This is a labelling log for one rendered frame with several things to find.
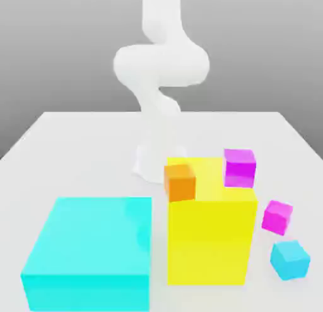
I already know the small purple cube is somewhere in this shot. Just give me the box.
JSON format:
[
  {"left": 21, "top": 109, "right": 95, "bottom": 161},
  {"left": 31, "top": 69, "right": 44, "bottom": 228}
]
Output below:
[{"left": 223, "top": 148, "right": 257, "bottom": 189}]

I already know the small pink cube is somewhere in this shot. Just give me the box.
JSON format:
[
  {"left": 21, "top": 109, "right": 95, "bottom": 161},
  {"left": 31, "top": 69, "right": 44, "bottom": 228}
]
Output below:
[{"left": 261, "top": 200, "right": 294, "bottom": 236}]

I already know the small orange cube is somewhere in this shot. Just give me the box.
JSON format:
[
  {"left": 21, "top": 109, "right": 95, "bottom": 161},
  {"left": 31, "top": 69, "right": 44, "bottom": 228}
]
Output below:
[{"left": 163, "top": 164, "right": 197, "bottom": 203}]

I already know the small blue cube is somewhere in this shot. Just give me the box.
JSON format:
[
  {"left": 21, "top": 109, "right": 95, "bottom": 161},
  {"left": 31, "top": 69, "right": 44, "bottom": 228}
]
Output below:
[{"left": 269, "top": 240, "right": 312, "bottom": 282}]

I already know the large yellow box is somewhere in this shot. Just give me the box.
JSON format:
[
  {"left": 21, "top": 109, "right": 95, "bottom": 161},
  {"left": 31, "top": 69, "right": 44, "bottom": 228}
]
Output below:
[{"left": 167, "top": 156, "right": 259, "bottom": 286}]

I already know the large cyan box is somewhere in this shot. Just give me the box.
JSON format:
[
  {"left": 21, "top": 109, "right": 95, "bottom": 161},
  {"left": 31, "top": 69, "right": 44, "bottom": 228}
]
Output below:
[{"left": 20, "top": 196, "right": 153, "bottom": 312}]

